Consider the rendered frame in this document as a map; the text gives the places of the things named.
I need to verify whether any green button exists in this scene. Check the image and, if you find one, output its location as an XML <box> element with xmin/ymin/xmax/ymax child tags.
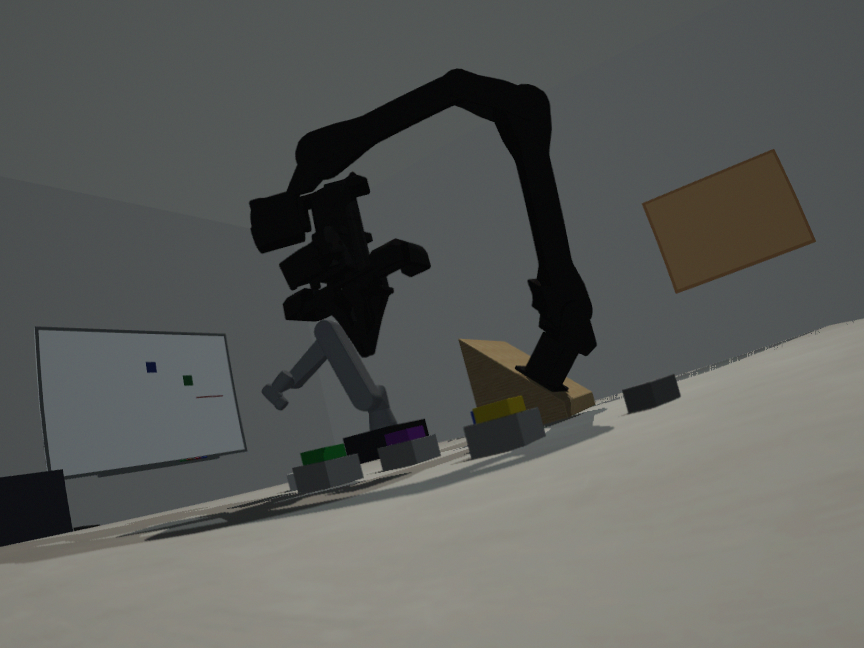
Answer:
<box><xmin>292</xmin><ymin>443</ymin><xmax>364</xmax><ymax>493</ymax></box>

